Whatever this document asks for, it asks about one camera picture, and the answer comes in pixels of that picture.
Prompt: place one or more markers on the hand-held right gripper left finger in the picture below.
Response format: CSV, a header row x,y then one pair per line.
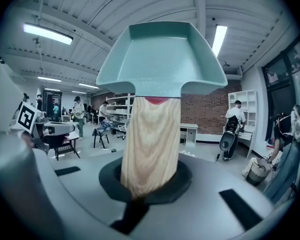
x,y
72,184

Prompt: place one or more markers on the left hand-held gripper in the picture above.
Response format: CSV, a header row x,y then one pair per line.
x,y
26,116

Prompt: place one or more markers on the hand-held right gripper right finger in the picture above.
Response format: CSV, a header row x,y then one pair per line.
x,y
202,204

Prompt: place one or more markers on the person's left forearm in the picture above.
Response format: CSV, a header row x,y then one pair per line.
x,y
27,140

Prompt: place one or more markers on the black chair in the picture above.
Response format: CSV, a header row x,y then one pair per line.
x,y
97,134

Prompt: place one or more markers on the blue clothes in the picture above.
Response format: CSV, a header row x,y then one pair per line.
x,y
105,127

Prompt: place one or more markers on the long ceiling light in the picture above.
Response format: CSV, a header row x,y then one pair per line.
x,y
49,79
48,33
219,40
88,85

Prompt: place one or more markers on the cream cloth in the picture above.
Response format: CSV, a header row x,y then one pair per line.
x,y
246,169

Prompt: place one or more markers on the woven basket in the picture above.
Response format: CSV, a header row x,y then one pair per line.
x,y
256,174

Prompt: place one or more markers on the white shelving rack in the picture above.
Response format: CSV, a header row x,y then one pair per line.
x,y
120,111

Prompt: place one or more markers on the white office chair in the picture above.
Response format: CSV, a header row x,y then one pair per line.
x,y
123,127

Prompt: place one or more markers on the white desk with drawers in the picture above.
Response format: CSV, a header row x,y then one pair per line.
x,y
190,134

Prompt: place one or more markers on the white hutch cabinet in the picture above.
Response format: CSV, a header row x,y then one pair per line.
x,y
250,101

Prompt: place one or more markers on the dark framed window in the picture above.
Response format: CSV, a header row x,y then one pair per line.
x,y
277,96

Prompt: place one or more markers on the low table black frame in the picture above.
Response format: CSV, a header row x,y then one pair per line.
x,y
65,149

